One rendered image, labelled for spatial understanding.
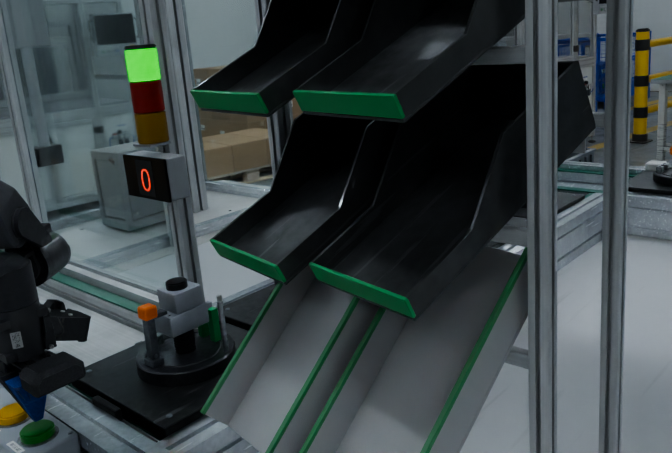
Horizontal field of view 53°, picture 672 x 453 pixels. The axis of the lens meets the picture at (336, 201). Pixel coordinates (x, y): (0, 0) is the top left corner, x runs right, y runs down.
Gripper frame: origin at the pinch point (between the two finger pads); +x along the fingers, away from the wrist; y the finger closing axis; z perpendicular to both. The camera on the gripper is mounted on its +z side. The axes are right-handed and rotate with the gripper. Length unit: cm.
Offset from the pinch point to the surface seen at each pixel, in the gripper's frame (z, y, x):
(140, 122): 30.8, 16.7, -27.7
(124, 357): 16.5, 7.6, 4.7
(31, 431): -1.2, -0.6, 4.3
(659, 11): 1123, 276, -10
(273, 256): 14.9, -30.0, -18.6
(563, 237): 109, -19, 9
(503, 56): 25, -51, -37
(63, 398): 5.9, 5.9, 5.6
